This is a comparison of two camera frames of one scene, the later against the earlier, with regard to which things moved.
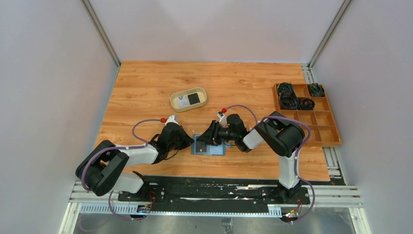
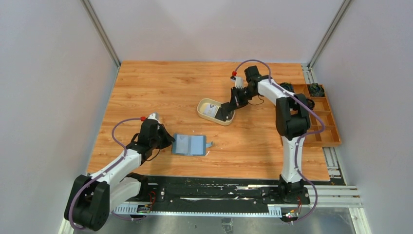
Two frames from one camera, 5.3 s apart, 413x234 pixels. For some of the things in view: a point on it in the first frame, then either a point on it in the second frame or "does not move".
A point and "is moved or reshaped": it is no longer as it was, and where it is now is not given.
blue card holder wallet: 210,150 is moved or reshaped
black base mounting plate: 250,190 does not move
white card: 183,101 to 210,110
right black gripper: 212,132 to 235,100
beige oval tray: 186,99 to 208,108
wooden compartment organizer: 309,102 does not move
